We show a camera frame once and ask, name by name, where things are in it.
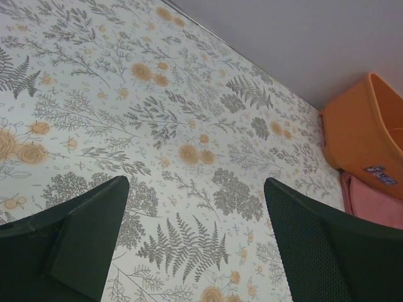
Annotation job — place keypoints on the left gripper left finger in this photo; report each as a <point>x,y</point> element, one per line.
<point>64,253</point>

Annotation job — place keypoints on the floral patterned table mat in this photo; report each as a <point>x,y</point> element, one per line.
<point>95,89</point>

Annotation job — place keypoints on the pink t shirt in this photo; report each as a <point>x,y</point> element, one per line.
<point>367,203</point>

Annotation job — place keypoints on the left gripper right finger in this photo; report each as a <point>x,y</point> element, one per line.
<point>329,255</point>

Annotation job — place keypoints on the orange plastic basket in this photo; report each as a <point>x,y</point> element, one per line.
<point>363,134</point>

